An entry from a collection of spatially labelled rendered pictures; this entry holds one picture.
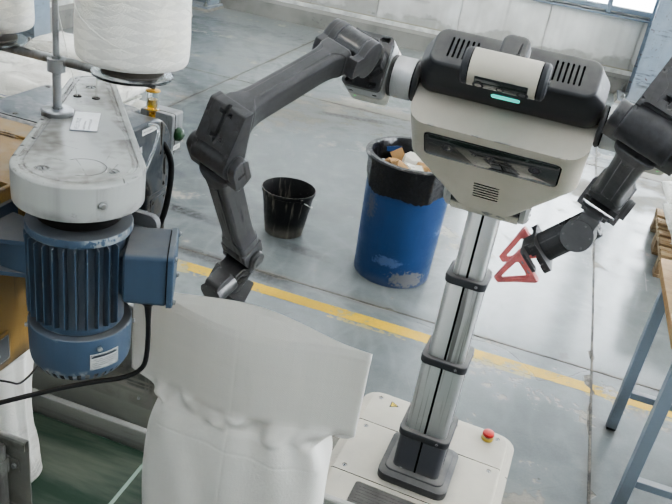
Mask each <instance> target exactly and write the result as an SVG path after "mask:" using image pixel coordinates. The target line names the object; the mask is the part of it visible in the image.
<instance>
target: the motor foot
mask: <svg viewBox="0 0 672 504"><path fill-rule="evenodd" d="M23 229H24V216H22V215H20V214H18V207H17V206H16V205H15V204H14V203H13V201H12V200H11V199H9V200H7V201H5V202H3V203H1V204H0V275H5V276H14V277H23V278H26V270H25V249H24V237H23ZM26 250H27V272H28V277H29V268H28V246H27V245H26Z"/></svg>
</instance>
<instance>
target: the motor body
mask: <svg viewBox="0 0 672 504"><path fill-rule="evenodd" d="M133 227H134V218H133V216H132V214H129V215H127V216H124V217H122V218H121V220H120V221H118V222H117V223H116V224H114V225H112V226H110V227H108V228H105V229H101V230H96V231H88V232H72V231H64V230H59V229H55V228H52V227H49V226H47V225H45V224H44V223H42V222H41V221H39V220H38V219H37V217H36V216H33V215H30V214H28V213H26V214H25V216H24V229H23V237H24V249H25V270H26V278H25V282H26V303H27V311H29V312H28V316H27V322H25V323H24V326H25V327H28V336H29V349H30V354H31V357H32V359H33V361H34V362H35V363H36V364H37V365H38V366H39V367H40V368H41V369H42V370H43V371H44V372H45V373H47V374H49V375H51V376H53V377H56V378H60V379H65V380H88V379H94V378H98V377H101V376H104V375H106V374H108V373H110V372H112V371H113V370H115V369H116V368H117V367H118V366H119V365H120V364H121V363H122V362H123V360H124V359H125V358H126V356H127V355H128V352H129V349H130V343H131V324H132V323H134V322H135V319H134V318H132V311H131V308H130V306H129V305H128V303H125V302H123V300H122V295H120V294H119V293H118V291H119V255H120V251H121V250H122V249H123V248H124V246H125V243H126V238H127V237H128V236H129V235H130V234H131V232H132V231H133ZM26 245H27V246H28V268H29V277H28V272H27V250H26Z"/></svg>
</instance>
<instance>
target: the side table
mask: <svg viewBox="0 0 672 504"><path fill-rule="evenodd" d="M658 270H659V276H660V282H661V288H660V290H659V293H658V295H657V298H656V300H655V303H654V305H653V308H652V310H651V313H650V315H649V318H648V320H647V323H646V325H645V327H644V330H643V332H642V335H641V337H640V340H639V342H638V345H637V347H636V350H635V352H634V355H633V357H632V360H631V362H630V365H629V367H628V369H627V372H626V374H625V377H624V379H623V382H622V384H621V387H620V389H619V392H618V394H617V397H616V399H615V402H614V404H613V407H612V409H611V411H610V414H609V416H608V419H607V422H606V429H609V430H612V431H616V429H617V427H618V424H619V422H620V420H621V417H622V415H623V412H624V410H625V408H626V405H627V403H628V400H629V399H632V400H635V401H639V402H642V403H645V404H649V405H652V406H653V407H652V409H651V412H650V414H649V416H648V419H647V421H646V423H645V425H644V428H643V430H642V432H641V435H640V437H639V439H638V442H637V444H636V446H635V448H634V451H633V453H632V455H631V458H630V460H629V462H628V464H627V467H626V469H625V471H624V474H623V476H622V478H621V480H620V483H619V485H618V487H617V490H616V492H615V494H614V497H613V499H612V501H611V503H610V504H627V503H628V500H629V498H630V496H631V494H632V491H633V489H634V487H635V488H637V489H640V490H643V491H646V492H649V493H652V494H656V495H659V496H662V497H665V498H668V499H671V500H672V487H669V486H666V485H663V484H660V483H656V482H653V481H650V480H647V479H644V478H641V477H639V476H640V474H641V471H642V469H643V467H644V465H645V463H646V460H647V458H648V456H649V454H650V451H651V449H652V447H653V445H654V443H655V440H656V438H657V436H658V434H659V431H660V429H661V427H662V425H663V423H664V420H665V418H666V416H667V414H668V411H672V364H671V366H670V368H669V370H668V373H667V375H666V377H665V380H664V382H663V384H662V387H661V389H660V391H659V393H658V396H657V397H655V396H652V395H649V394H645V393H642V392H639V391H635V390H633V388H634V386H635V383H636V381H637V379H638V376H639V374H640V371H641V369H642V367H643V364H644V362H645V359H646V357H647V355H648V352H649V350H650V347H651V345H652V343H653V340H654V338H655V335H656V333H657V330H658V328H659V326H660V323H661V321H662V318H663V316H664V314H666V320H667V326H668V333H669V339H670V345H671V349H672V260H668V259H664V258H660V261H659V263H658Z"/></svg>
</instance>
